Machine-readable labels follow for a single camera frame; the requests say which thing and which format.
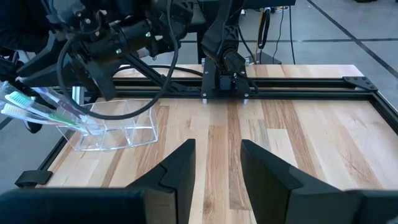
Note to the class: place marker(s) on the silver metal post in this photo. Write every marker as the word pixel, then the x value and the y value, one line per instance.
pixel 77 95

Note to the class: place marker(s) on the clear plastic bag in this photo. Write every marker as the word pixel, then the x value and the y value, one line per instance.
pixel 124 137

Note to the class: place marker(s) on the black aluminium table frame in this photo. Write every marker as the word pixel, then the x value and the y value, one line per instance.
pixel 295 82

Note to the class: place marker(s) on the blue white toothbrush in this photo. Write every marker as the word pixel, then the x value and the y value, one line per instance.
pixel 11 110

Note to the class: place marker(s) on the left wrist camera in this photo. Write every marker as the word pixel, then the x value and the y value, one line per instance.
pixel 77 12

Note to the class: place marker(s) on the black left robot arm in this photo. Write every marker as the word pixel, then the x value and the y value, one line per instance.
pixel 224 46

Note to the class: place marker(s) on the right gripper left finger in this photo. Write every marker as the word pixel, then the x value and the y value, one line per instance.
pixel 174 174

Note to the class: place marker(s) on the purple white toothbrush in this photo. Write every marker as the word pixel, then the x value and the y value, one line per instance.
pixel 70 107

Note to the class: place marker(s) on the green white toothbrush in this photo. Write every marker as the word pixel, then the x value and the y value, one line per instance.
pixel 18 99

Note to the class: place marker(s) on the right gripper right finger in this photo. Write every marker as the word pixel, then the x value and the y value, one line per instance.
pixel 273 186

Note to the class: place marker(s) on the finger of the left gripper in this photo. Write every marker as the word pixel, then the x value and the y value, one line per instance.
pixel 49 68

